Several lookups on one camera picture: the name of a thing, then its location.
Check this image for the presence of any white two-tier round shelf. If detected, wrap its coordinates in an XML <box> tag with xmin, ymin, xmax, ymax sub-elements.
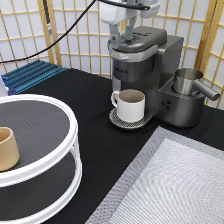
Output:
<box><xmin>0</xmin><ymin>94</ymin><xmax>82</xmax><ymax>224</ymax></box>

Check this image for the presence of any wooden shoji folding screen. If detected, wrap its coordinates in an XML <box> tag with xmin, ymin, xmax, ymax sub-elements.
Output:
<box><xmin>0</xmin><ymin>0</ymin><xmax>224</xmax><ymax>110</ymax></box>

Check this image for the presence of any steel milk frother jug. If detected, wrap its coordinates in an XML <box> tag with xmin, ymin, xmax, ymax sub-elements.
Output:
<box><xmin>173</xmin><ymin>68</ymin><xmax>220</xmax><ymax>101</ymax></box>

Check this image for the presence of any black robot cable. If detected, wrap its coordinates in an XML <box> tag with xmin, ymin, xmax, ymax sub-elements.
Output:
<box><xmin>0</xmin><ymin>0</ymin><xmax>151</xmax><ymax>64</ymax></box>

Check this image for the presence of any tan wooden cup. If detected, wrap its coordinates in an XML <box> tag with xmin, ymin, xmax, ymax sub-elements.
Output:
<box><xmin>0</xmin><ymin>127</ymin><xmax>20</xmax><ymax>172</ymax></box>

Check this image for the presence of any white ceramic mug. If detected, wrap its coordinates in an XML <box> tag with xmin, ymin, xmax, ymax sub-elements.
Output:
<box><xmin>111</xmin><ymin>89</ymin><xmax>145</xmax><ymax>123</ymax></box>

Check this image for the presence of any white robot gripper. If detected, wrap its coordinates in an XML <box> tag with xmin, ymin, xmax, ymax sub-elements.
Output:
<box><xmin>99</xmin><ymin>0</ymin><xmax>160</xmax><ymax>49</ymax></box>

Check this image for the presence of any grey woven placemat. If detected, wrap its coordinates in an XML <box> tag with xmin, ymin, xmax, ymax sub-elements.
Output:
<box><xmin>85</xmin><ymin>127</ymin><xmax>224</xmax><ymax>224</ymax></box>

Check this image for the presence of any blue ribbed metal block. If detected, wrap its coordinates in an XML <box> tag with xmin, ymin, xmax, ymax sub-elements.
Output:
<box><xmin>2</xmin><ymin>60</ymin><xmax>66</xmax><ymax>95</ymax></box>

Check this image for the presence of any grey pod coffee machine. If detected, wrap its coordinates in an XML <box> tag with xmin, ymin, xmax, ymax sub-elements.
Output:
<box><xmin>109</xmin><ymin>26</ymin><xmax>204</xmax><ymax>130</ymax></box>

